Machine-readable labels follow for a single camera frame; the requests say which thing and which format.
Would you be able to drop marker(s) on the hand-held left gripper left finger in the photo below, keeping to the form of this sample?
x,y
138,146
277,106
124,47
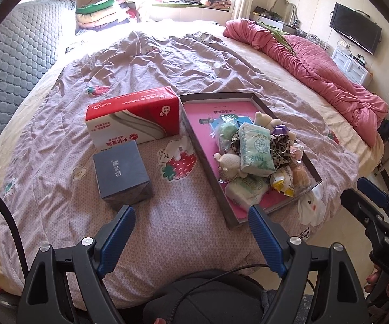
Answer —
x,y
118,236

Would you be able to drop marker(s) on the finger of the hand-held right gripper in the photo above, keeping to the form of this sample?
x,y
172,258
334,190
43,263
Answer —
x,y
371,190
360,206

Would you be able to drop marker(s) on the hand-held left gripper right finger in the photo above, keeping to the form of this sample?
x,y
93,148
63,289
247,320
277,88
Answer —
x,y
265,239

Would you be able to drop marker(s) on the grey cardboard tray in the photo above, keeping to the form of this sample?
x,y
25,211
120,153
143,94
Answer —
x,y
238,221

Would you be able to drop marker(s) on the green white tissue pack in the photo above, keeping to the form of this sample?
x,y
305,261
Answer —
x,y
257,148
245,189

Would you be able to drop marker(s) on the yellow white snack packet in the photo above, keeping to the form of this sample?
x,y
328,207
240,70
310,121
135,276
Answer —
x,y
282,179

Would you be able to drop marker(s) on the dark blue box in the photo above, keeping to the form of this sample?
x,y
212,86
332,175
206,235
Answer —
x,y
120,172

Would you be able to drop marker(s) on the orange snack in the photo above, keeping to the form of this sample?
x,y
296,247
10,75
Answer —
x,y
301,175

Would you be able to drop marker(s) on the leopard print scrunchie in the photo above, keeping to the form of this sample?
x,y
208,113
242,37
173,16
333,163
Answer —
x,y
282,148

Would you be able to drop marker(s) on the plush doll with pink dress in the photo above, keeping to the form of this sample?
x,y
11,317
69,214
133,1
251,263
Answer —
x,y
280,130

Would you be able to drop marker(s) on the green bottle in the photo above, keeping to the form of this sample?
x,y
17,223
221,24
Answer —
x,y
228,131

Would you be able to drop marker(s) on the red white tissue box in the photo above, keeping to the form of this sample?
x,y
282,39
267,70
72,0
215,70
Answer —
x,y
130,114

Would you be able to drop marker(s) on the person's right hand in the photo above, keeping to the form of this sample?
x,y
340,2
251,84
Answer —
x,y
378,280

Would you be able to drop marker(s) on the person's leg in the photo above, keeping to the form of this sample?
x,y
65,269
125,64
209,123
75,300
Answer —
x,y
214,303

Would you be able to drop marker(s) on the purple printed quilt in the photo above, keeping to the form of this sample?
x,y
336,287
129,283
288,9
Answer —
x,y
79,158

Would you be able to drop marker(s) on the white drawer cabinet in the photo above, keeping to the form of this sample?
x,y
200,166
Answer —
x,y
349,65

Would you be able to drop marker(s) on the pink quilt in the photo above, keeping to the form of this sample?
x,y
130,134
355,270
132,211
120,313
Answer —
x,y
316,71

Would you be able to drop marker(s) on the beige bed sheet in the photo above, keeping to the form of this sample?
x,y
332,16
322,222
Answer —
x,y
265,71

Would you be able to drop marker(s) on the black television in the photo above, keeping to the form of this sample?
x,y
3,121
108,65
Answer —
x,y
355,28

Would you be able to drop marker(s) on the green cloth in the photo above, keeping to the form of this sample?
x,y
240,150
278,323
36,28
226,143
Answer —
x,y
275,33

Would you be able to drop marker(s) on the black white patterned pillow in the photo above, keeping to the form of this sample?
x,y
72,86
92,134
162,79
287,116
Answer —
x,y
72,45

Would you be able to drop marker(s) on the cluttered dresser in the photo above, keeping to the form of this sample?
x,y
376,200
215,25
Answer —
x,y
272,15

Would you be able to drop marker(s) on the vanity mirror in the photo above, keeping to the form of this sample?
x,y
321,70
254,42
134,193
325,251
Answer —
x,y
284,5

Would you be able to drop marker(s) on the grey quilted headboard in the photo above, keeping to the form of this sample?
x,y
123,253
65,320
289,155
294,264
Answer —
x,y
12,57

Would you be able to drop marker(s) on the stack of folded bedding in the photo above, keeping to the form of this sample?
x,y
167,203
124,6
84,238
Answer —
x,y
106,20

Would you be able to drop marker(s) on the pile of clothes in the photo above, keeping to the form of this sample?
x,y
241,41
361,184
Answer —
x,y
201,0

